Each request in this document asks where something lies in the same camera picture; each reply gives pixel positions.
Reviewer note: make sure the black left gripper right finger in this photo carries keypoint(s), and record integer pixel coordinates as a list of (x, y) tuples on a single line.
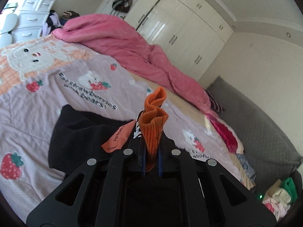
[(203, 193)]

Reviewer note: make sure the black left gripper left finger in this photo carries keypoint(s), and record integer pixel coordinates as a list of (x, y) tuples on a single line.
[(89, 196)]

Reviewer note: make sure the black orange-trimmed sweatshirt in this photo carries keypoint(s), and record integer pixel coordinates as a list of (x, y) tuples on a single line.
[(79, 135)]

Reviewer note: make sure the clothes pile beside bed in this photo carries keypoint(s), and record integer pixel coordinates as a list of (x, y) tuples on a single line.
[(279, 197)]

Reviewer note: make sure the dark clothes heap by drawers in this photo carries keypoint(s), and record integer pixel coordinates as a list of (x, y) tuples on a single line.
[(54, 21)]

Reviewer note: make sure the hanging clothes on door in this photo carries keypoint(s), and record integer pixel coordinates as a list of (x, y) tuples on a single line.
[(120, 8)]

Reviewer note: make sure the blue patterned mattress edge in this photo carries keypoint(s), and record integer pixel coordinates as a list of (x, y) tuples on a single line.
[(250, 172)]

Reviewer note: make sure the red pink pillow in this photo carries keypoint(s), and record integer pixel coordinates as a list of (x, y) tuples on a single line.
[(228, 135)]

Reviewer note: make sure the grey quilted headboard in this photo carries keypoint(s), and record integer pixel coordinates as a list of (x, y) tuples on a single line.
[(266, 147)]

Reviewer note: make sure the striped dark pillow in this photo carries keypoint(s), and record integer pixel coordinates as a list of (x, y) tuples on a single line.
[(215, 105)]

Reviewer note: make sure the lilac strawberry bear bedsheet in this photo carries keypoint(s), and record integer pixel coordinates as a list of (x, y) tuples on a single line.
[(38, 78)]

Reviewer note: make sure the cream white wardrobe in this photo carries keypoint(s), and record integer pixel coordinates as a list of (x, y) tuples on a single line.
[(190, 32)]

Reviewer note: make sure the pink fluffy blanket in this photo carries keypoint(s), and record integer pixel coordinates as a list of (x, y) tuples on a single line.
[(110, 35)]

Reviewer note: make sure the white drawer chest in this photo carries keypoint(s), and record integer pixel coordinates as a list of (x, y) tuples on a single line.
[(23, 20)]

